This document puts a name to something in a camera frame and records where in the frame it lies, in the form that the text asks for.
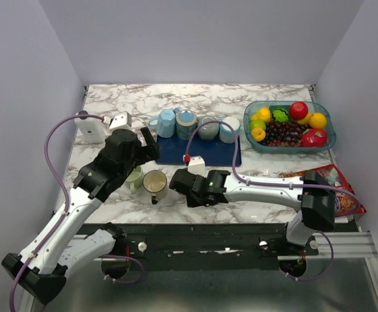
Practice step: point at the white bottle black cap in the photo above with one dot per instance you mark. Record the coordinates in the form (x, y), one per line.
(92, 129)

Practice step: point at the orange toy orange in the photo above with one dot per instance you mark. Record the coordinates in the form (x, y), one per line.
(317, 120)

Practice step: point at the green toy lime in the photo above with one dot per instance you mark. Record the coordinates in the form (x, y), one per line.
(257, 124)

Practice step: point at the yellow toy banana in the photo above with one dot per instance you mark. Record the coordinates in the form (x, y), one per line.
(305, 120)

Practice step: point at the cream textured mug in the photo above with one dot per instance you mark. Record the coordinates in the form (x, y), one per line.
(156, 184)

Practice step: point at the red snack bag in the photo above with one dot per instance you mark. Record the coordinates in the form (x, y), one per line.
(345, 204)

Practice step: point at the teal plastic fruit basket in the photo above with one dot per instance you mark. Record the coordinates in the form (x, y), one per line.
(313, 107)

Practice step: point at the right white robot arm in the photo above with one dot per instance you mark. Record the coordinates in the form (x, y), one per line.
(309, 195)

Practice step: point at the red toy dragon fruit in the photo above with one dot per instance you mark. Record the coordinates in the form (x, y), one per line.
(314, 138)

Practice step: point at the light blue faceted mug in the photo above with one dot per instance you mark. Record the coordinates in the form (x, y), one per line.
(163, 124)

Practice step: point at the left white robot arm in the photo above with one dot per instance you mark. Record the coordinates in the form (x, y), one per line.
(43, 267)

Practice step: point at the dark blue tray mat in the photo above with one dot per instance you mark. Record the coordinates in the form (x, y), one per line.
(214, 152)

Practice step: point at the blue white mug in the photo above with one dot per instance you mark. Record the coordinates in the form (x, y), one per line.
(229, 129)

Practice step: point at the yellow toy lemon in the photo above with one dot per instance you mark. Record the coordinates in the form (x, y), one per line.
(263, 114)

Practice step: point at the red toy apple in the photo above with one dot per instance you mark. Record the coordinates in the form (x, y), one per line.
(298, 110)

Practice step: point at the yellow toy pepper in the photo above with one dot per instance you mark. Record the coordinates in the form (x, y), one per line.
(258, 134)

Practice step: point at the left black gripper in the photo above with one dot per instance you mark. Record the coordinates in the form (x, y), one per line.
(149, 153)

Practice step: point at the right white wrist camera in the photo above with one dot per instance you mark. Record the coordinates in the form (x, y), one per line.
(194, 165)

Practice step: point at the green toy watermelon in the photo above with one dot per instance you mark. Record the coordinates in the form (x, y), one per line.
(280, 115)

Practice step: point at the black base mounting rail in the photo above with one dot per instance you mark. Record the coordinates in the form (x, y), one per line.
(195, 247)

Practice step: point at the blue mug tan rim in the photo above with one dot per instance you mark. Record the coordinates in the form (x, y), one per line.
(186, 121)

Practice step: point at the purple toy grapes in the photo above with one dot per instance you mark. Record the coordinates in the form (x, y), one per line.
(284, 134)

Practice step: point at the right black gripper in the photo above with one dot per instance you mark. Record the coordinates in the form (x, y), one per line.
(192, 203)

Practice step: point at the light green mug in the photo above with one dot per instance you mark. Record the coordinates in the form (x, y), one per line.
(135, 180)

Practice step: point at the grey-blue round mug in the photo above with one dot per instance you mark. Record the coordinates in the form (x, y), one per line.
(208, 131)

